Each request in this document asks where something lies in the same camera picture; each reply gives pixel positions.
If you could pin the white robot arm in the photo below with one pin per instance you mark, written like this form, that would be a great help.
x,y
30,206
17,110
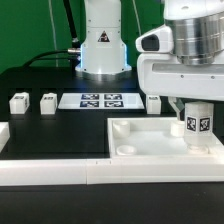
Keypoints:
x,y
183,58

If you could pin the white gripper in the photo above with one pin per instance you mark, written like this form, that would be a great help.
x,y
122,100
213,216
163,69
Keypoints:
x,y
160,73

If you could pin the white U-shaped obstacle fence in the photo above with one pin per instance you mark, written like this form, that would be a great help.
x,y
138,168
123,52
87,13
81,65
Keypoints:
x,y
105,170

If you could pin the white square table top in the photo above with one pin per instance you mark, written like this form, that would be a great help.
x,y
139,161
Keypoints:
x,y
163,138

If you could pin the white marker sheet with tags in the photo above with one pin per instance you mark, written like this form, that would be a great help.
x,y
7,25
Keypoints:
x,y
101,101

